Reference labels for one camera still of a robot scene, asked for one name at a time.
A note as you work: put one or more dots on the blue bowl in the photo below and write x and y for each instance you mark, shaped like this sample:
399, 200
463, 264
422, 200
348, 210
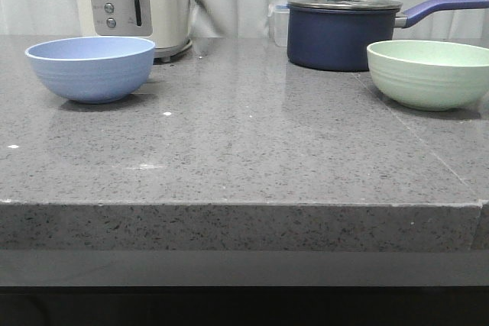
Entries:
92, 70

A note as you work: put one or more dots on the clear plastic container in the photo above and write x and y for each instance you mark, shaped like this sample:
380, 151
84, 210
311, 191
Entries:
278, 17

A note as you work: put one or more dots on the cream toaster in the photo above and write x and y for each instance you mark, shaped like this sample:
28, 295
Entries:
165, 22

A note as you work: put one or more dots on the green bowl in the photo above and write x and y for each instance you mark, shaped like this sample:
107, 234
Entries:
429, 75

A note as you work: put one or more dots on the dark blue saucepan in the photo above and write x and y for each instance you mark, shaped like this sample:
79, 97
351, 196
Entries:
338, 40

